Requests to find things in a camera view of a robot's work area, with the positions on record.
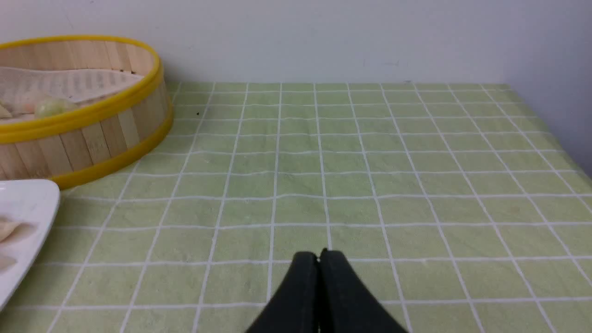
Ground bamboo steamer with yellow rims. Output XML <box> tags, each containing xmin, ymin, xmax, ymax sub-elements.
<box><xmin>0</xmin><ymin>35</ymin><xmax>173</xmax><ymax>189</ymax></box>

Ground white square plate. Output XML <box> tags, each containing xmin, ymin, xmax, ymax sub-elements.
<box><xmin>0</xmin><ymin>179</ymin><xmax>61</xmax><ymax>308</ymax></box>

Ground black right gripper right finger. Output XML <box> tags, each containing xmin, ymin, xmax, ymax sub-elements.
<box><xmin>319</xmin><ymin>249</ymin><xmax>406</xmax><ymax>333</ymax></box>

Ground white dumpling plate edge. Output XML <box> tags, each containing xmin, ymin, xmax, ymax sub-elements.
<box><xmin>0</xmin><ymin>216</ymin><xmax>36</xmax><ymax>244</ymax></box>

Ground green checkered tablecloth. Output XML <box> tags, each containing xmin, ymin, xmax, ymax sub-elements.
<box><xmin>1</xmin><ymin>83</ymin><xmax>592</xmax><ymax>333</ymax></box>

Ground green dumpling in steamer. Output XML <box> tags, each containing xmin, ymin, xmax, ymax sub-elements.
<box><xmin>34</xmin><ymin>97</ymin><xmax>78</xmax><ymax>118</ymax></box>

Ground white steamer liner cloth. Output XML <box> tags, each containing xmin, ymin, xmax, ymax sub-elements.
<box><xmin>0</xmin><ymin>66</ymin><xmax>144</xmax><ymax>123</ymax></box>

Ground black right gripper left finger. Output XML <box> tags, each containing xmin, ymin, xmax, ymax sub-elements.
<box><xmin>246</xmin><ymin>252</ymin><xmax>319</xmax><ymax>333</ymax></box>

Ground white dumpling lower plate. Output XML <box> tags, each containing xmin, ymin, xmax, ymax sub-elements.
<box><xmin>0</xmin><ymin>254</ymin><xmax>18</xmax><ymax>274</ymax></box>

